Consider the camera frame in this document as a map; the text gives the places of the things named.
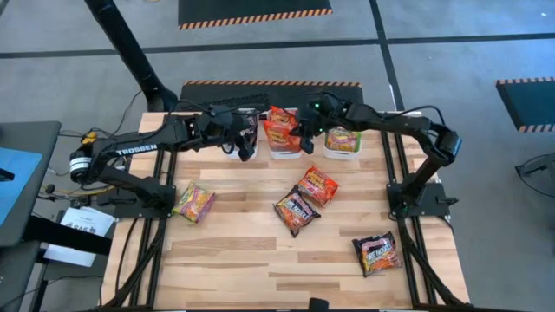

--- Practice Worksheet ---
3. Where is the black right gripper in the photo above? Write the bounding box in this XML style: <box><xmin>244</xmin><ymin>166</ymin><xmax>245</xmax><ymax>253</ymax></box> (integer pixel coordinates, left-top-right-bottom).
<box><xmin>297</xmin><ymin>94</ymin><xmax>343</xmax><ymax>156</ymax></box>

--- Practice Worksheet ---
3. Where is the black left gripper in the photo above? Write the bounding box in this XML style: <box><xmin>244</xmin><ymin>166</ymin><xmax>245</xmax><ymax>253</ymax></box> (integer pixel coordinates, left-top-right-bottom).
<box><xmin>216</xmin><ymin>107</ymin><xmax>261</xmax><ymax>163</ymax></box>

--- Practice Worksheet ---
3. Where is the black Maruchan noodle pack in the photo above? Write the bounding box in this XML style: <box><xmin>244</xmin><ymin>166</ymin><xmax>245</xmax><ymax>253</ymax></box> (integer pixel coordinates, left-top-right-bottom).
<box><xmin>272</xmin><ymin>185</ymin><xmax>322</xmax><ymax>238</ymax></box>
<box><xmin>236</xmin><ymin>110</ymin><xmax>260</xmax><ymax>144</ymax></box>
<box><xmin>351</xmin><ymin>231</ymin><xmax>403</xmax><ymax>278</ymax></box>

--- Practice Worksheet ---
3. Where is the orange Saucy Noods pack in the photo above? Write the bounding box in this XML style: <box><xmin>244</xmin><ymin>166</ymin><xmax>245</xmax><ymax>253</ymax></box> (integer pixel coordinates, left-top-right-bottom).
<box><xmin>263</xmin><ymin>120</ymin><xmax>303</xmax><ymax>153</ymax></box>
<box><xmin>297</xmin><ymin>166</ymin><xmax>341</xmax><ymax>208</ymax></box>
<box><xmin>267</xmin><ymin>106</ymin><xmax>300</xmax><ymax>127</ymax></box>

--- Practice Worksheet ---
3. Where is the Maruchan lime chili shrimp pack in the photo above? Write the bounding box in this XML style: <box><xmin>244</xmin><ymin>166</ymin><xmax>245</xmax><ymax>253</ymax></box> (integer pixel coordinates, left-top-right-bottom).
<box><xmin>324</xmin><ymin>126</ymin><xmax>362</xmax><ymax>153</ymax></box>
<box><xmin>172</xmin><ymin>181</ymin><xmax>217</xmax><ymax>224</ymax></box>

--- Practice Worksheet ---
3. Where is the white plastic bin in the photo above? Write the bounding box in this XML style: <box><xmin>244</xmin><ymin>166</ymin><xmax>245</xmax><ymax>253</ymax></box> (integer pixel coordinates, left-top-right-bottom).
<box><xmin>227</xmin><ymin>107</ymin><xmax>261</xmax><ymax>160</ymax></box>
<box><xmin>264</xmin><ymin>107</ymin><xmax>304</xmax><ymax>160</ymax></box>
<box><xmin>323</xmin><ymin>125</ymin><xmax>363</xmax><ymax>160</ymax></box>

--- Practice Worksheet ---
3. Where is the hazard-striped black floor mat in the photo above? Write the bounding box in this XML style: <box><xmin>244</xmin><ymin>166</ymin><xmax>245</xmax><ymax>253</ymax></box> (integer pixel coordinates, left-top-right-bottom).
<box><xmin>179</xmin><ymin>79</ymin><xmax>363</xmax><ymax>114</ymax></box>
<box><xmin>177</xmin><ymin>0</ymin><xmax>334</xmax><ymax>31</ymax></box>
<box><xmin>495</xmin><ymin>76</ymin><xmax>555</xmax><ymax>133</ymax></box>

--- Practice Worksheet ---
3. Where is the white paper sheet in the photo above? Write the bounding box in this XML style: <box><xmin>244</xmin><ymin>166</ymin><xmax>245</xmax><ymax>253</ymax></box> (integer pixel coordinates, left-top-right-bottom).
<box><xmin>42</xmin><ymin>206</ymin><xmax>116</xmax><ymax>268</ymax></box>

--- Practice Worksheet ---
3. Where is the black desk crossbar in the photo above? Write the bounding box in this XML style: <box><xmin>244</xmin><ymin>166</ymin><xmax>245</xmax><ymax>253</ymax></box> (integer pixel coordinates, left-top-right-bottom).
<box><xmin>21</xmin><ymin>215</ymin><xmax>114</xmax><ymax>257</ymax></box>

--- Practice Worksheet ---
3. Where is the dark grey desk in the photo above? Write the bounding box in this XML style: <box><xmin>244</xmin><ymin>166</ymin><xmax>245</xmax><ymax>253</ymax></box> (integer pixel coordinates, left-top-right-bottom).
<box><xmin>0</xmin><ymin>120</ymin><xmax>62</xmax><ymax>312</ymax></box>

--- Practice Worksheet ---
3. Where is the blue sheet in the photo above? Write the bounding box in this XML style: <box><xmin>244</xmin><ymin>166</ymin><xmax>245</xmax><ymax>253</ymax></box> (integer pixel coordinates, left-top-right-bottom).
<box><xmin>0</xmin><ymin>146</ymin><xmax>44</xmax><ymax>227</ymax></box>

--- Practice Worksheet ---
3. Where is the black aluminium table frame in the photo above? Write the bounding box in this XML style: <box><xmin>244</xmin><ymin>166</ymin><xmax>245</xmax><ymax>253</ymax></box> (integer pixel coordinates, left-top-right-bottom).
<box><xmin>380</xmin><ymin>113</ymin><xmax>472</xmax><ymax>309</ymax></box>
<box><xmin>100</xmin><ymin>113</ymin><xmax>179</xmax><ymax>309</ymax></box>

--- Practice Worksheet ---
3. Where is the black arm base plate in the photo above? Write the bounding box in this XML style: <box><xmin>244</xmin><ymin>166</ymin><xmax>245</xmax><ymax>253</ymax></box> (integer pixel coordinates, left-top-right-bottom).
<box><xmin>98</xmin><ymin>184</ymin><xmax>178</xmax><ymax>220</ymax></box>
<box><xmin>386</xmin><ymin>181</ymin><xmax>460</xmax><ymax>220</ymax></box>

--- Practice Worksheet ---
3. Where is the black camera stand pole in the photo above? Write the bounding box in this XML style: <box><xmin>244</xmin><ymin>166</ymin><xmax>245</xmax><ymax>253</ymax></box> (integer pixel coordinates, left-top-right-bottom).
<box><xmin>83</xmin><ymin>0</ymin><xmax>180</xmax><ymax>113</ymax></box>

